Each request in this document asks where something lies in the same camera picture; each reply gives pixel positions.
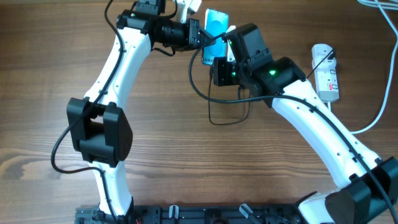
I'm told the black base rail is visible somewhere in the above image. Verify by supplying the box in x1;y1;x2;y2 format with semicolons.
74;203;312;224

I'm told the blue screen smartphone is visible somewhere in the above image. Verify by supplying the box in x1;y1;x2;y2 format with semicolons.
202;9;229;65

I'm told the black charger cable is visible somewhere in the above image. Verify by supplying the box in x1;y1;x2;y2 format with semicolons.
207;48;336;126

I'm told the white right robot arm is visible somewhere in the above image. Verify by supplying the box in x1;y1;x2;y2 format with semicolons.
212;24;397;223

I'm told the white cable top right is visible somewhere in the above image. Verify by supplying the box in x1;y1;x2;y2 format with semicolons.
356;0;398;11

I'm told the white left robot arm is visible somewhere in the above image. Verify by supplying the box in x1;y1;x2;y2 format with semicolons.
67;1;212;223

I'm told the white power strip cable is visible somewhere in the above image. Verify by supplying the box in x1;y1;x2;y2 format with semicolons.
326;0;398;135

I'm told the white power strip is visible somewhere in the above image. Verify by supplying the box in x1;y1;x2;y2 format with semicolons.
312;44;340;103

